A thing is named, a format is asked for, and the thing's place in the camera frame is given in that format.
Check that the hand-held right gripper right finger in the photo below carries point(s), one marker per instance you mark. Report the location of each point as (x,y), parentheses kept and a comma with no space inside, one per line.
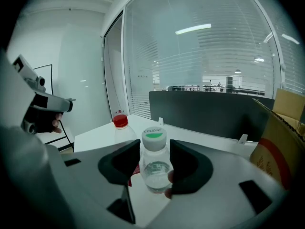
(214,199)

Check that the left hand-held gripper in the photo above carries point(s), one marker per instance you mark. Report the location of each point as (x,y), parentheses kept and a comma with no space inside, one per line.
(38,120)

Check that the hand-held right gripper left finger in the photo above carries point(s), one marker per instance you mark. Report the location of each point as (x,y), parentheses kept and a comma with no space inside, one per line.
(95,182)

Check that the red-capped clear bottle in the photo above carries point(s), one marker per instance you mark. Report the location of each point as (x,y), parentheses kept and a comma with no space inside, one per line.
(120,121)

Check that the white-green capped clear bottle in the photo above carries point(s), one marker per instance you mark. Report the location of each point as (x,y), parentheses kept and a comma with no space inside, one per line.
(155,170)

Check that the brown cardboard box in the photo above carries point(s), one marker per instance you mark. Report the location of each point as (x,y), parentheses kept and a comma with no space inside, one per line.
(274,147)

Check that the person's left hand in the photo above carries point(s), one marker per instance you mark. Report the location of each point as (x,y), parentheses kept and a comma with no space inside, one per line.
(57,123)

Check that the white table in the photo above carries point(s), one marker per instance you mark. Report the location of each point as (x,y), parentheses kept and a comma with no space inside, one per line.
(100,137)

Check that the long dark desk partition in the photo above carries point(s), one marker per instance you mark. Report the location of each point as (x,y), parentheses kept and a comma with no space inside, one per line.
(202,113)

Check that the white horizontal blinds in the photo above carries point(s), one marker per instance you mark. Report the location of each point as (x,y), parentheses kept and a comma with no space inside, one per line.
(166,56)
(290,63)

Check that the long ceiling light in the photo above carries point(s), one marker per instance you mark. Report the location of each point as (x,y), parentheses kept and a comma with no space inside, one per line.
(193,29)

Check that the white partition bracket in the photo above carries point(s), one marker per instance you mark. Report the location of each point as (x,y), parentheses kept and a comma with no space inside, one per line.
(243,139)
(161,121)

